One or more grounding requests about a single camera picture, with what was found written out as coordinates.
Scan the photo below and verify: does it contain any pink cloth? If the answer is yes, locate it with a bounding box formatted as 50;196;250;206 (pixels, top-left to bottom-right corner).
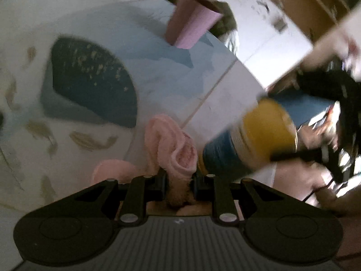
165;0;223;49
90;114;198;215

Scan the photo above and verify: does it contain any person's right forearm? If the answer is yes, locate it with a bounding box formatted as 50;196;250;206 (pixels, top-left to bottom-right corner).
299;4;361;72

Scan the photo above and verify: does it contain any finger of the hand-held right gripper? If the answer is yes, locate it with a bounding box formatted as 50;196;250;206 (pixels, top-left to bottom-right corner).
269;149;324;164
266;72;315;100

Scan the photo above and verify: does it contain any dark green object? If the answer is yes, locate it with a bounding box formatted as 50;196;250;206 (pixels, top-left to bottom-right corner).
213;1;239;38

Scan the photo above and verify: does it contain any yellow and blue striped sock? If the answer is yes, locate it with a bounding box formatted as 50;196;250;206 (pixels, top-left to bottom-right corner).
197;97;299;180

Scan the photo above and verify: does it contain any leaf printed tablecloth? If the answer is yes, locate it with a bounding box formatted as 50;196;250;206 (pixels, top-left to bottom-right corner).
0;0;147;213

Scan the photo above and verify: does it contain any pink folded cloth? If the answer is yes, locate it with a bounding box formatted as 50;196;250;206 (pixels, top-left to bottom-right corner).
165;0;223;49

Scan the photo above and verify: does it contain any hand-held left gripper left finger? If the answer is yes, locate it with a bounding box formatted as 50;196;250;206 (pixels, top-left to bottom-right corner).
65;168;167;227

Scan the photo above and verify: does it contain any light blue plastic container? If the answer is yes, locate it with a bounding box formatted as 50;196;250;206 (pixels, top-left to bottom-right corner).
39;2;238;131

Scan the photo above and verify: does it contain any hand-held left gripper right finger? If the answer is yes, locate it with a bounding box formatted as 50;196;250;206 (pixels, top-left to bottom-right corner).
192;172;294;224

